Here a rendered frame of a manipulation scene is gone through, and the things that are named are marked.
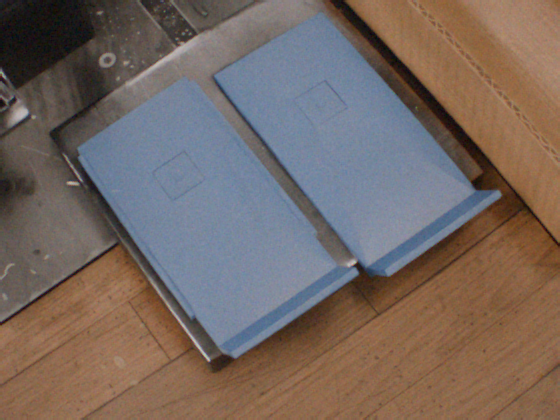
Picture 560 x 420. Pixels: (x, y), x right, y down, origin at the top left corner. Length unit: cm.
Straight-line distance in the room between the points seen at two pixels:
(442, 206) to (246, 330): 12
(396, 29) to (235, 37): 9
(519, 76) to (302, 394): 21
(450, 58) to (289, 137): 9
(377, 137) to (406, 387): 13
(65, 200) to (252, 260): 12
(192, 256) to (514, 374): 17
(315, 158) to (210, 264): 8
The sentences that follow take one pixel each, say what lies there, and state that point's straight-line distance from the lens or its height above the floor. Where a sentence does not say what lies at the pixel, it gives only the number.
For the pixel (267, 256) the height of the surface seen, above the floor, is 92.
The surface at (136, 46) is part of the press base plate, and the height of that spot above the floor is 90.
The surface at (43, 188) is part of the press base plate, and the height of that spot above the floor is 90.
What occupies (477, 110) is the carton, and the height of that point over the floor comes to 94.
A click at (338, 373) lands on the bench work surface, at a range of 61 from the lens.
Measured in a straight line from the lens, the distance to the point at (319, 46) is 67.
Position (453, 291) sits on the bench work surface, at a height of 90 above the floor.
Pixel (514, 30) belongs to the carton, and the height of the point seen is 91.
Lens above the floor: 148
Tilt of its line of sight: 64 degrees down
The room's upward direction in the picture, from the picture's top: 9 degrees counter-clockwise
